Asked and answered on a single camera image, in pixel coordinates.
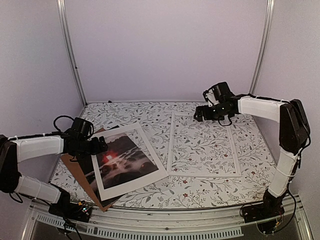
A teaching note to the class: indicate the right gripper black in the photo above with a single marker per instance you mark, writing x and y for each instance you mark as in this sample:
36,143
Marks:
199,111

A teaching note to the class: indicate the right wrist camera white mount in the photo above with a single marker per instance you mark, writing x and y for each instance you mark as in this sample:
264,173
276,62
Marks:
210,97

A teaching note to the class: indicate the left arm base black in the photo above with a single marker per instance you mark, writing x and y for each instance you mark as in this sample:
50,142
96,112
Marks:
80,211

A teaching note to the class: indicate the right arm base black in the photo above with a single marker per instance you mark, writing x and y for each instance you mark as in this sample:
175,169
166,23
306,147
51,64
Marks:
268,214

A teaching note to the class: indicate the front aluminium slotted rail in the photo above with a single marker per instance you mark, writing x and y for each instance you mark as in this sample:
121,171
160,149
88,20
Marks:
123,223

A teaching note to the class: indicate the white picture frame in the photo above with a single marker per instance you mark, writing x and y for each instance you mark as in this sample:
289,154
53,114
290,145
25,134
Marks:
201,149

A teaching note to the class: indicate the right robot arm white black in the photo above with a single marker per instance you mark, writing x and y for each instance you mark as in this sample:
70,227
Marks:
294,136

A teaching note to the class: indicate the aluminium corner post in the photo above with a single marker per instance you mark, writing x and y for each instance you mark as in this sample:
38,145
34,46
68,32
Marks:
270,4
62,12

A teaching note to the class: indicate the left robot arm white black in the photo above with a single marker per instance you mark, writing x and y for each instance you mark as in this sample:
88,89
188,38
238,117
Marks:
17,149

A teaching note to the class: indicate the brown cardboard backing board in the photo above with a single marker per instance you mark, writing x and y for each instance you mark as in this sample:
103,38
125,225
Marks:
76,171

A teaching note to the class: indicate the landscape photo print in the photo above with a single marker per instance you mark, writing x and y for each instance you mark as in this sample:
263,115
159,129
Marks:
86,165

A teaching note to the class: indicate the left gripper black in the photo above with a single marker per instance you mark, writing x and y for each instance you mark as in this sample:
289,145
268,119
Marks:
97,149

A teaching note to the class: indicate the right aluminium corner post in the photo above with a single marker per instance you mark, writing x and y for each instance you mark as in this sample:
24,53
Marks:
270,4

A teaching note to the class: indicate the left aluminium corner post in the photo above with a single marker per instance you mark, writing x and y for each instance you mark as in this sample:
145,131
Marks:
62,12

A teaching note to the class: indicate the white mat with clear sheet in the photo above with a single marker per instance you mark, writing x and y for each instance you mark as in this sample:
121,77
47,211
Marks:
128,164

